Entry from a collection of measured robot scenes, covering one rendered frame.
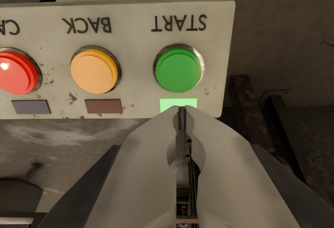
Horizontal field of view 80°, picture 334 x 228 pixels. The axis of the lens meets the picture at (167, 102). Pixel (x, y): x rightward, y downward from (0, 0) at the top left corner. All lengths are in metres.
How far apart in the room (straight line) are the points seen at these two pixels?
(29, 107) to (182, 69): 0.16
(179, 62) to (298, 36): 0.87
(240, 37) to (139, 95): 0.75
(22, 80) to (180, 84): 0.14
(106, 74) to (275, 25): 0.82
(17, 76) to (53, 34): 0.05
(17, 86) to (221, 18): 0.19
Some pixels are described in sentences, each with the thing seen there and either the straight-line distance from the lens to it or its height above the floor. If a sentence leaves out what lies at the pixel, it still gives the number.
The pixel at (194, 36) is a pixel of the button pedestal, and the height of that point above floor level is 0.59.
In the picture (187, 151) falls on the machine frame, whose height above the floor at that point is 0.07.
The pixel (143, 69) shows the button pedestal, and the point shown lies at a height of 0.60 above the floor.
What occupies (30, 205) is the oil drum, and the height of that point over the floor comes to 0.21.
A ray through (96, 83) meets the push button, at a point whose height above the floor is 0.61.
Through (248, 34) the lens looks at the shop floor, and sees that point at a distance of 0.92.
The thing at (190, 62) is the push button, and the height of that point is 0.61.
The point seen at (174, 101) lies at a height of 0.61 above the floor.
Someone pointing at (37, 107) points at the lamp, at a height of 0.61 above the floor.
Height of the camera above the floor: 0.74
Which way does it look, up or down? 40 degrees down
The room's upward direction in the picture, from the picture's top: 179 degrees counter-clockwise
